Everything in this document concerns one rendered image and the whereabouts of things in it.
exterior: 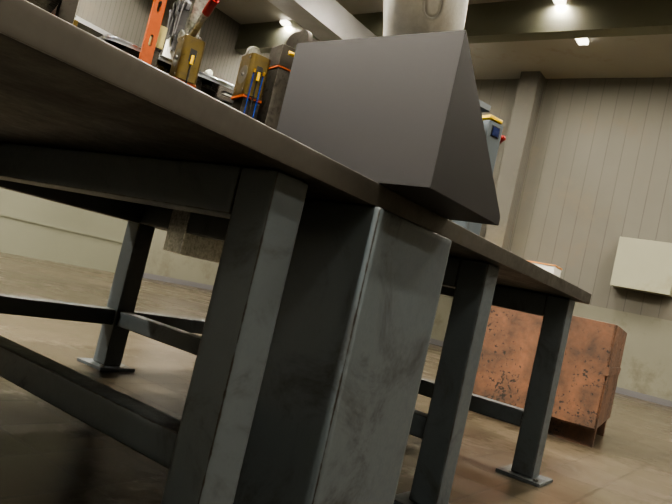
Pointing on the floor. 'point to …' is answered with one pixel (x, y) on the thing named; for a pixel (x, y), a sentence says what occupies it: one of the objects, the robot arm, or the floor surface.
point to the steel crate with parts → (579, 347)
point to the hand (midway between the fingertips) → (169, 52)
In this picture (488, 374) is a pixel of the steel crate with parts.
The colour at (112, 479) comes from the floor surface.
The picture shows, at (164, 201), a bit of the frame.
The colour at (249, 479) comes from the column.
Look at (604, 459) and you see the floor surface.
